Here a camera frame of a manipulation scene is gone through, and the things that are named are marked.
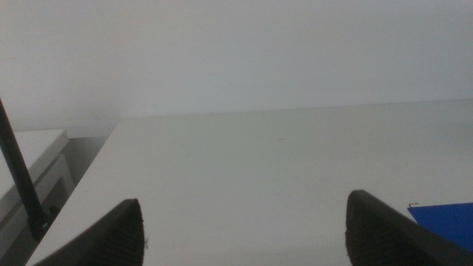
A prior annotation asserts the blue mat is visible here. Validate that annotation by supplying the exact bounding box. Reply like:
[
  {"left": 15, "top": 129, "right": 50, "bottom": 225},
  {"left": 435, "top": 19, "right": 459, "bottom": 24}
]
[{"left": 406, "top": 202, "right": 473, "bottom": 253}]

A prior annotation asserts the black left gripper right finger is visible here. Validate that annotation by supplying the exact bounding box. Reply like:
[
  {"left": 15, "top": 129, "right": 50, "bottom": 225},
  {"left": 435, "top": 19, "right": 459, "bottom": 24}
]
[{"left": 344, "top": 189, "right": 473, "bottom": 266}]

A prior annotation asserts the black pole stand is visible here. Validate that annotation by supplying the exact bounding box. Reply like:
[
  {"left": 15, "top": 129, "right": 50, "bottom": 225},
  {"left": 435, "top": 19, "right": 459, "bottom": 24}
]
[{"left": 0, "top": 98, "right": 60, "bottom": 242}]

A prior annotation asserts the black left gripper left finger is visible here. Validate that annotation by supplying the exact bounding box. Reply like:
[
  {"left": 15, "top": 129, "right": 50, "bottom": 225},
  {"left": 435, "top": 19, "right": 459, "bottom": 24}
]
[{"left": 32, "top": 198, "right": 146, "bottom": 266}]

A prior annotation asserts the white side table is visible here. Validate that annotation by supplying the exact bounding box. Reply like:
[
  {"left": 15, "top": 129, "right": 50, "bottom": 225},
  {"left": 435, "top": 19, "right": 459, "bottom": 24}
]
[{"left": 0, "top": 128, "right": 76, "bottom": 258}]

